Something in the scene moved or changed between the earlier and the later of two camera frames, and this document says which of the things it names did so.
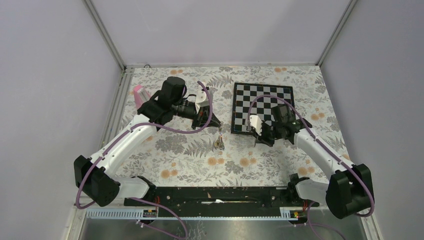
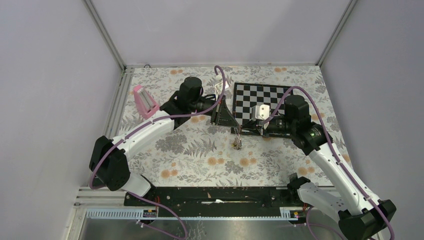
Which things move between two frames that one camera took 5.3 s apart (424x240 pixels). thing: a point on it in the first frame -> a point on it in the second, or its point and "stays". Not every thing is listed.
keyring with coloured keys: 219,144 -> 237,144
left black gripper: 201,118 -> 221,115
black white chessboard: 257,100 stays
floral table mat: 175,155 stays
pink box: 141,95 stays
